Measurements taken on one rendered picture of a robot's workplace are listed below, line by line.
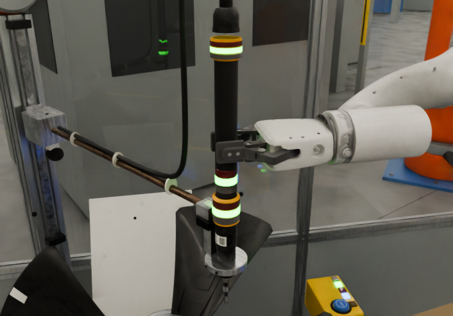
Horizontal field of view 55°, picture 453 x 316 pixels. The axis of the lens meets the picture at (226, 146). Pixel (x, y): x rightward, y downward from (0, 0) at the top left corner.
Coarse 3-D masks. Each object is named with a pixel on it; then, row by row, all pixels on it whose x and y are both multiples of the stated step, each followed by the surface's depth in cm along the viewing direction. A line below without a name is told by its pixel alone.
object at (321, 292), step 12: (312, 288) 123; (324, 288) 123; (336, 288) 123; (312, 300) 122; (324, 300) 118; (348, 300) 118; (312, 312) 123; (336, 312) 114; (348, 312) 114; (360, 312) 114
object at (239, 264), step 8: (200, 208) 71; (208, 208) 70; (200, 216) 72; (208, 216) 70; (200, 224) 71; (208, 224) 70; (208, 232) 71; (208, 240) 72; (208, 248) 72; (208, 256) 72; (240, 256) 72; (208, 264) 70; (216, 264) 70; (224, 264) 70; (232, 264) 70; (240, 264) 70; (216, 272) 69; (224, 272) 69; (232, 272) 69; (240, 272) 70
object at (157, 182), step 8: (56, 128) 105; (64, 136) 101; (80, 144) 97; (96, 152) 92; (112, 160) 89; (120, 160) 87; (128, 168) 85; (136, 168) 84; (144, 176) 82; (152, 176) 81; (160, 184) 79; (176, 192) 76; (184, 192) 75; (192, 200) 73; (200, 200) 72
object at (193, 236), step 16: (192, 208) 96; (176, 224) 96; (192, 224) 94; (240, 224) 90; (256, 224) 89; (176, 240) 95; (192, 240) 93; (240, 240) 88; (256, 240) 87; (176, 256) 93; (192, 256) 91; (176, 272) 92; (192, 272) 89; (208, 272) 86; (176, 288) 90; (192, 288) 87; (208, 288) 85; (176, 304) 88; (192, 304) 85; (208, 304) 83
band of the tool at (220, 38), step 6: (216, 36) 61; (222, 36) 61; (228, 36) 61; (234, 36) 61; (240, 36) 60; (222, 48) 57; (228, 48) 57; (234, 48) 58; (222, 54) 58; (228, 54) 58; (234, 54) 58; (216, 60) 59; (222, 60) 58; (228, 60) 58; (234, 60) 59
